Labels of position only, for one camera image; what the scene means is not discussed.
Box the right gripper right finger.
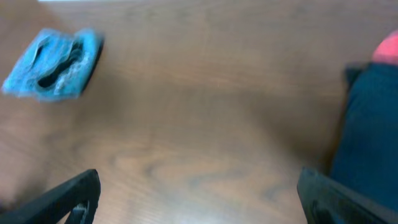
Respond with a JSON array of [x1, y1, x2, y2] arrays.
[[297, 167, 397, 223]]

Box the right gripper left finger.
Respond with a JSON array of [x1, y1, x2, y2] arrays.
[[1, 169, 101, 224]]

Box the light blue denim jeans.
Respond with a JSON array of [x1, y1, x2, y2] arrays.
[[1, 28, 104, 102]]

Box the dark navy trousers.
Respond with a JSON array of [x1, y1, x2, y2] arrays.
[[330, 63, 397, 210]]

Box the red t-shirt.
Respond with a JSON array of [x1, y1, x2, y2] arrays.
[[371, 30, 398, 65]]

